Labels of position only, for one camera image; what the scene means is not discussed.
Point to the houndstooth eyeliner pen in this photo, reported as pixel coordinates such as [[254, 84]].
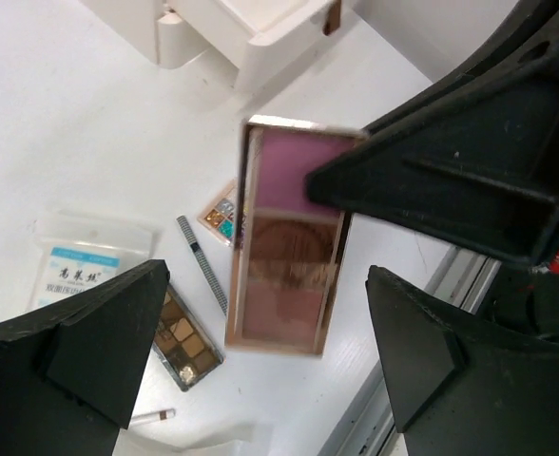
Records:
[[208, 273]]

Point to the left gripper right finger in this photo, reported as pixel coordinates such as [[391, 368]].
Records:
[[496, 398]]

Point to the glitter eyeshadow palette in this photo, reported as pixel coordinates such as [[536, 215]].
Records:
[[218, 216]]

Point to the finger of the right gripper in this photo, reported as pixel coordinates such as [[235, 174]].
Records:
[[525, 44]]

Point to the brown eyeshadow palette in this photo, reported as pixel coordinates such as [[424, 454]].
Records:
[[182, 344]]

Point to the cotton pad packet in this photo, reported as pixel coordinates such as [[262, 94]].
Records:
[[80, 252], [245, 438]]

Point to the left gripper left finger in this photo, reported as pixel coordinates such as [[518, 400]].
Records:
[[70, 372]]

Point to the thin white applicator stick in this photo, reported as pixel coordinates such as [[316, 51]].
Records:
[[152, 417]]

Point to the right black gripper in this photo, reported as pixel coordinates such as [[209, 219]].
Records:
[[478, 168]]

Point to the pink blush palette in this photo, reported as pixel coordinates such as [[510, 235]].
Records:
[[287, 251]]

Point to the white drawer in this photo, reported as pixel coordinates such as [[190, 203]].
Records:
[[260, 38]]

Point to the white drawer organizer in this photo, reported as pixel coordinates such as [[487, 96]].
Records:
[[158, 32]]

